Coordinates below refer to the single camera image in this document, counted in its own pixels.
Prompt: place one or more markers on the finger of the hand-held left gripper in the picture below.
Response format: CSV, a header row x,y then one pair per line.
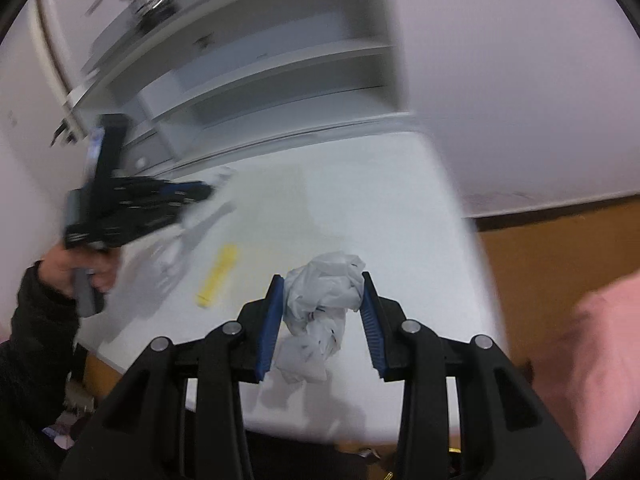
x,y
175,190
150,217

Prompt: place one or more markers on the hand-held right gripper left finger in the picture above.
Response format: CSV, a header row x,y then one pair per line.
x,y
268,325

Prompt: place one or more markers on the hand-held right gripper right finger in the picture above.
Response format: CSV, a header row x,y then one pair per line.
x,y
372,330

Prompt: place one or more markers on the white paper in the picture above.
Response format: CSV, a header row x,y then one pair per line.
x,y
320,290

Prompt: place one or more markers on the person's left forearm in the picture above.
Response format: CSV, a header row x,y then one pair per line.
x,y
35,350

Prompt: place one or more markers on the person's left hand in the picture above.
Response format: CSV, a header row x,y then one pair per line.
x,y
57,270

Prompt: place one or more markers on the yellow paper strip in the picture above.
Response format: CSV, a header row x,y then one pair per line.
x,y
217,275

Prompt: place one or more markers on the white shelf unit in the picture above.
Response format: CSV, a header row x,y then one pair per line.
x,y
280,85

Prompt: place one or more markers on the pink blanket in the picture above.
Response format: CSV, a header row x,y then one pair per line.
x,y
590,360

